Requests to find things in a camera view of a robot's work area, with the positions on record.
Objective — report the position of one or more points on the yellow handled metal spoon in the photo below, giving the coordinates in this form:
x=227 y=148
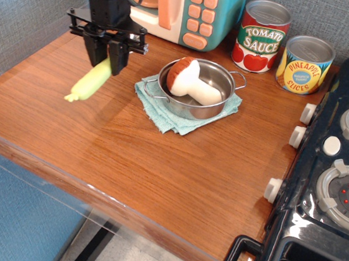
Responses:
x=91 y=82

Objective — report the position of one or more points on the small steel pot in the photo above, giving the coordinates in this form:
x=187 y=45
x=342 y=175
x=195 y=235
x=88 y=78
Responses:
x=227 y=82

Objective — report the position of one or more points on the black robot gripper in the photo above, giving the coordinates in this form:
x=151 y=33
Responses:
x=109 y=19

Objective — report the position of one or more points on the tomato sauce can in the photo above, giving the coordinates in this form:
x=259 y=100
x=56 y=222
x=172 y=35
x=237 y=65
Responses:
x=263 y=28

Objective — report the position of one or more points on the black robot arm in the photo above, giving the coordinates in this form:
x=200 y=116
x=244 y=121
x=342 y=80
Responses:
x=109 y=32

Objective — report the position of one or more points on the light blue folded cloth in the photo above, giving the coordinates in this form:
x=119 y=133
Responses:
x=165 y=120

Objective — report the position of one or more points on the pineapple slices can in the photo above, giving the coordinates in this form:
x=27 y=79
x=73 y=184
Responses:
x=305 y=62

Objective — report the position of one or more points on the teal toy microwave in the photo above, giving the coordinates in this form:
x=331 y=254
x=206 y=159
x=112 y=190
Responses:
x=196 y=24

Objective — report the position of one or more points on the black toy stove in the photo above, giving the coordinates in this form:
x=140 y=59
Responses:
x=310 y=214

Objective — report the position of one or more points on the plush mushroom toy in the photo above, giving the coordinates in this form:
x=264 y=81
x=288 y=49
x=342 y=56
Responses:
x=183 y=79

